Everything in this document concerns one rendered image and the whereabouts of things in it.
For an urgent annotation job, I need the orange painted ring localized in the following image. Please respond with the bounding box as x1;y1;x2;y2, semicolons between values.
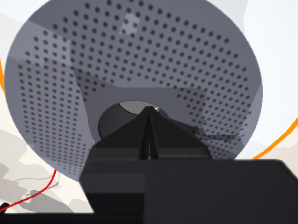
0;65;298;159

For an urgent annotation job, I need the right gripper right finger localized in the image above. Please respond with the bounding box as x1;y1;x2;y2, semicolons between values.
149;106;212;160

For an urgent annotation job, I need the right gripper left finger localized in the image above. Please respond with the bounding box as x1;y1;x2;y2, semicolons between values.
85;106;149;163

